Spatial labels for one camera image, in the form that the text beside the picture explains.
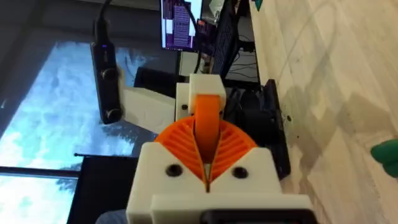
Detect black keyboard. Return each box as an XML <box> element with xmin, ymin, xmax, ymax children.
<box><xmin>212</xmin><ymin>0</ymin><xmax>241</xmax><ymax>79</ymax></box>

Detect green toy vegetable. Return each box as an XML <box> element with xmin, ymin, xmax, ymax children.
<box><xmin>369</xmin><ymin>138</ymin><xmax>398</xmax><ymax>179</ymax></box>

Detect black panel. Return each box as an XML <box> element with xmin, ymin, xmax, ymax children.
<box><xmin>66</xmin><ymin>154</ymin><xmax>139</xmax><ymax>224</ymax></box>

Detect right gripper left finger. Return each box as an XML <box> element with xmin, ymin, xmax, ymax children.
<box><xmin>126</xmin><ymin>116</ymin><xmax>208</xmax><ymax>224</ymax></box>

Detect black camera cable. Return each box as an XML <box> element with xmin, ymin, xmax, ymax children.
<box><xmin>94</xmin><ymin>0</ymin><xmax>113</xmax><ymax>45</ymax></box>

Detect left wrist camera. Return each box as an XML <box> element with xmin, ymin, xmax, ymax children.
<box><xmin>90</xmin><ymin>42</ymin><xmax>123</xmax><ymax>125</ymax></box>

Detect black upright wrist plate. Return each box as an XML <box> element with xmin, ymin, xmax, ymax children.
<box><xmin>263</xmin><ymin>78</ymin><xmax>292</xmax><ymax>181</ymax></box>

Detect computer monitor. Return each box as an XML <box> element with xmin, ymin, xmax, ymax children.
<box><xmin>159</xmin><ymin>0</ymin><xmax>203</xmax><ymax>52</ymax></box>

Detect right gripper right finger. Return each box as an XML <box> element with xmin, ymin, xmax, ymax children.
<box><xmin>207</xmin><ymin>119</ymin><xmax>282</xmax><ymax>194</ymax></box>

